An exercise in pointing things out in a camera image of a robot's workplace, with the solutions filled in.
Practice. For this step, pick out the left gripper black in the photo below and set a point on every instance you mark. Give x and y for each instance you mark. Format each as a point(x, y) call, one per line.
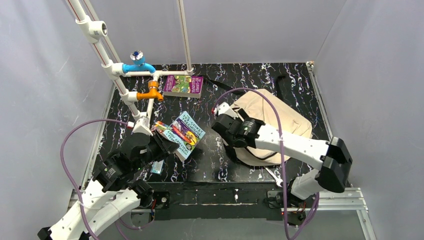
point(160, 145)

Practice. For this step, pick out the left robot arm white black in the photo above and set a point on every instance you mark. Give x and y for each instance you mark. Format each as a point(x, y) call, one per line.
point(113, 190)

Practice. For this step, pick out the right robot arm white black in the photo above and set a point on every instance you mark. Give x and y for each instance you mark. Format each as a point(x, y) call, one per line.
point(330, 160)

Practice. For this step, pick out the teal pencil pack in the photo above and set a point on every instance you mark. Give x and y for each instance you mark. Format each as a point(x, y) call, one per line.
point(157, 167)

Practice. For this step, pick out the blue tap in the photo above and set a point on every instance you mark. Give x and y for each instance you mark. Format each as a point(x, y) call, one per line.
point(139, 64)

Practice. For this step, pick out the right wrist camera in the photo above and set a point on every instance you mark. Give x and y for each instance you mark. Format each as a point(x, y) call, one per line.
point(224, 108)

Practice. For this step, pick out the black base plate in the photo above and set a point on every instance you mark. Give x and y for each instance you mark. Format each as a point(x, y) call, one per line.
point(212, 200)

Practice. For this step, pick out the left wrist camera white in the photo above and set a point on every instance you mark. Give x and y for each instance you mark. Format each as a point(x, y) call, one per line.
point(141, 126)

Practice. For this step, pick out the yellow crayon box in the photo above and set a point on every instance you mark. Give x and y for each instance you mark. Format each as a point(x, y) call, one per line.
point(159, 126)

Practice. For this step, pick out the purple treehouse book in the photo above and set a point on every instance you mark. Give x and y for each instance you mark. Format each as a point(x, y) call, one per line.
point(183, 86)

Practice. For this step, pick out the orange tap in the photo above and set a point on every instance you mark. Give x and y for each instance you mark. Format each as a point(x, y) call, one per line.
point(152, 93)

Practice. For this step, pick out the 143-storey treehouse book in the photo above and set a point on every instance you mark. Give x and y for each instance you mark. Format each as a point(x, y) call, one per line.
point(186, 133)

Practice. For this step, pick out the beige student backpack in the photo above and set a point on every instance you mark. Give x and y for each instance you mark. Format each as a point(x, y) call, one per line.
point(254, 106)

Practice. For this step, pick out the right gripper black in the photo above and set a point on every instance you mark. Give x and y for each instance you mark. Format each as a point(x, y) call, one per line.
point(220, 123)

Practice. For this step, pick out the white pvc pipe frame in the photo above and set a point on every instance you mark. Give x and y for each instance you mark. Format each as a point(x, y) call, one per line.
point(96, 33)

